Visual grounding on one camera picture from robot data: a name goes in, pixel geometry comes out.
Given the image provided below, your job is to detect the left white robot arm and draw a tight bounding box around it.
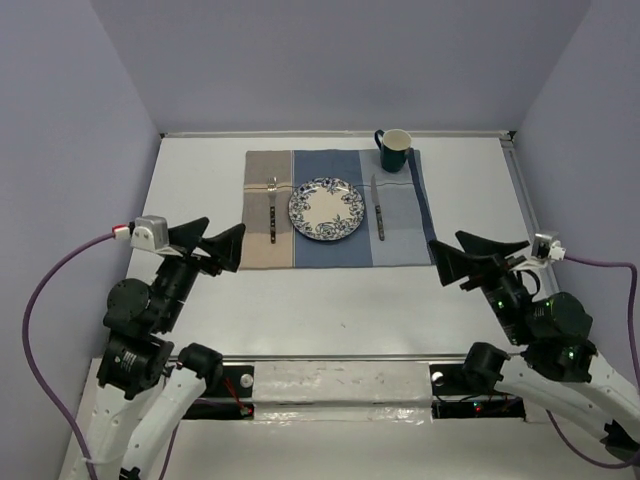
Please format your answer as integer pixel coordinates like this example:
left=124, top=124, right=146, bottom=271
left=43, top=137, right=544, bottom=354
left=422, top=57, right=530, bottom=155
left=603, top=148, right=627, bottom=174
left=69, top=215, right=246, bottom=479

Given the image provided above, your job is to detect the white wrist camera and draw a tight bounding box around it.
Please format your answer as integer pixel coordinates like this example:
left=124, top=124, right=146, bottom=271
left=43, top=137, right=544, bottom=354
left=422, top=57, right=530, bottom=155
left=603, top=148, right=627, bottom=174
left=515, top=231, right=566, bottom=271
left=112, top=215, right=170, bottom=253

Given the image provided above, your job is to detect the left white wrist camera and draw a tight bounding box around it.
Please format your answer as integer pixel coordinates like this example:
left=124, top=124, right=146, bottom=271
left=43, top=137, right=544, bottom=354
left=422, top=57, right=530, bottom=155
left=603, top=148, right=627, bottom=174
left=112, top=215, right=170, bottom=253

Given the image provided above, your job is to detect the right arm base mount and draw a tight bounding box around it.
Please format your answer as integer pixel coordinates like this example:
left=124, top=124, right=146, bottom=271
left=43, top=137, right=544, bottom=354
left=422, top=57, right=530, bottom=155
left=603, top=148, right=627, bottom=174
left=429, top=363, right=526, bottom=420

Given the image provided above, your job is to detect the dark green mug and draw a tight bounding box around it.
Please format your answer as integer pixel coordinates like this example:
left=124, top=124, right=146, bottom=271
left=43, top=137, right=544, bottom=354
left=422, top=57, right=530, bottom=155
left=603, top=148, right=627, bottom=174
left=374, top=129, right=412, bottom=173

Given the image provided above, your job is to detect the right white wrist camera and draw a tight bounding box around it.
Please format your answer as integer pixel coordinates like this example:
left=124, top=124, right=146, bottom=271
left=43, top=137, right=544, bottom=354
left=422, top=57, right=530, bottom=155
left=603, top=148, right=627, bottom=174
left=515, top=231, right=566, bottom=271

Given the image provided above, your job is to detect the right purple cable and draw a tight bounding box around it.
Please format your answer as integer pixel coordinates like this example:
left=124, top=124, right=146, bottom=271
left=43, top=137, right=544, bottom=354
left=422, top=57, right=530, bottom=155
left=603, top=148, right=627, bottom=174
left=544, top=252, right=640, bottom=470

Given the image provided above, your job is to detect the blue floral ceramic plate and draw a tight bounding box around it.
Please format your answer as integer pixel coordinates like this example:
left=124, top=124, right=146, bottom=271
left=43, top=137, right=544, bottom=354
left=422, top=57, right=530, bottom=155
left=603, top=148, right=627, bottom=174
left=288, top=177, right=365, bottom=242

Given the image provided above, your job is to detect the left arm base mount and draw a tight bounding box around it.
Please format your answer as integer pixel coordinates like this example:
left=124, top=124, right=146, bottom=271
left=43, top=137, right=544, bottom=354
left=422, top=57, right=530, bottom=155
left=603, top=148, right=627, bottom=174
left=183, top=363, right=255, bottom=421

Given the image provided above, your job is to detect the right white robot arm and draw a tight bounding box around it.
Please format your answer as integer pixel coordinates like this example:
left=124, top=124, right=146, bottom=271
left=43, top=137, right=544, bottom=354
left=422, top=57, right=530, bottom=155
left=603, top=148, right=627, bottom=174
left=428, top=230, right=639, bottom=470

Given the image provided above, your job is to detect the steel table knife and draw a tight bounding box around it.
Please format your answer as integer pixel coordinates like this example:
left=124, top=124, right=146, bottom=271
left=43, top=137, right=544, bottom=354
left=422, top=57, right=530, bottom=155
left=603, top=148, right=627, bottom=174
left=370, top=174, right=385, bottom=241

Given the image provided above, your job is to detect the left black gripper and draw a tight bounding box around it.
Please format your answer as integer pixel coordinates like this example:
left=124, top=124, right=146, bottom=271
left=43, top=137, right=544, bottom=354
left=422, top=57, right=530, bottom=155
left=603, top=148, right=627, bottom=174
left=155, top=214, right=248, bottom=328

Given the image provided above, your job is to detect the blue beige checked cloth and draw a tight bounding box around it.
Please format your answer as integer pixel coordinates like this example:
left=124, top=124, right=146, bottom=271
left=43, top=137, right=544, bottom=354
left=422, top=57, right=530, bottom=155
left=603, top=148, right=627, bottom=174
left=241, top=149, right=436, bottom=270

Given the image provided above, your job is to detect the steel fork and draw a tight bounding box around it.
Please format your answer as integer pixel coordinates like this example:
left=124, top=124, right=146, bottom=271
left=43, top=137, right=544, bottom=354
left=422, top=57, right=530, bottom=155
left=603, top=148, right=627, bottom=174
left=266, top=177, right=278, bottom=244

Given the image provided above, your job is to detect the purple cable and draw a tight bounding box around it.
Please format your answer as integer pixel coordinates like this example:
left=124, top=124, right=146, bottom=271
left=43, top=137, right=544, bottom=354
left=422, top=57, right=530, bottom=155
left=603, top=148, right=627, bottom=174
left=544, top=252, right=640, bottom=470
left=22, top=232, right=179, bottom=480

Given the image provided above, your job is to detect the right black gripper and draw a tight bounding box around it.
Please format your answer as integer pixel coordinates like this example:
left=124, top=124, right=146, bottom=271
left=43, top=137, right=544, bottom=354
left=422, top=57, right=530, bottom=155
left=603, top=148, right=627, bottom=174
left=424, top=229, right=531, bottom=343

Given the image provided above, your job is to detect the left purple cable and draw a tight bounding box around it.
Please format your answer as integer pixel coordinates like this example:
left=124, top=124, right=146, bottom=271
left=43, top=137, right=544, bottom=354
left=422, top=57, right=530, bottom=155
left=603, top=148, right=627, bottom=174
left=22, top=232, right=179, bottom=480

